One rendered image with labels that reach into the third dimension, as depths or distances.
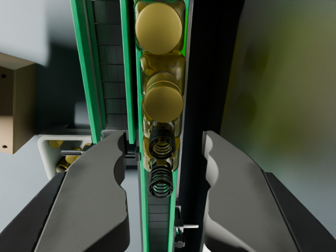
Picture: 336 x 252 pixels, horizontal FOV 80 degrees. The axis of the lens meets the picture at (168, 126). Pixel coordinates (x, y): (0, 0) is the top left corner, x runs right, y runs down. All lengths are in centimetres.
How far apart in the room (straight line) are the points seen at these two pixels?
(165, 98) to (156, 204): 53
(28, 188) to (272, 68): 87
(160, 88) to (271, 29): 15
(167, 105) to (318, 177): 13
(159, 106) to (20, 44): 55
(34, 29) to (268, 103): 57
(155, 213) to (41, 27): 61
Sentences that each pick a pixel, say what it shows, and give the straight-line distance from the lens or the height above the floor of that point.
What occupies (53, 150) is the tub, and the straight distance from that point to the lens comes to 71.
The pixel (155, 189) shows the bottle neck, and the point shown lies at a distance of 26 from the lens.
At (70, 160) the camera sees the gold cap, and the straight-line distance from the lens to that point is 69.
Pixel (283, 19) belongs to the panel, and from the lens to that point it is 25.
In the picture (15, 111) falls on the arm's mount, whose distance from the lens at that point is 64.
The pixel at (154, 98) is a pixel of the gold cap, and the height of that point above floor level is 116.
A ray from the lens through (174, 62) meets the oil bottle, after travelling 24.
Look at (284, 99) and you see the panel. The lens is 23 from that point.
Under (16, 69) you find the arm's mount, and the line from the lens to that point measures 60.
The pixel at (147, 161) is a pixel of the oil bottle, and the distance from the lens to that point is 29.
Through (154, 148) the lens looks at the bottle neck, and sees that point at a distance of 22.
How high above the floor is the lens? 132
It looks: 62 degrees down
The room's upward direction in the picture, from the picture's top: 176 degrees clockwise
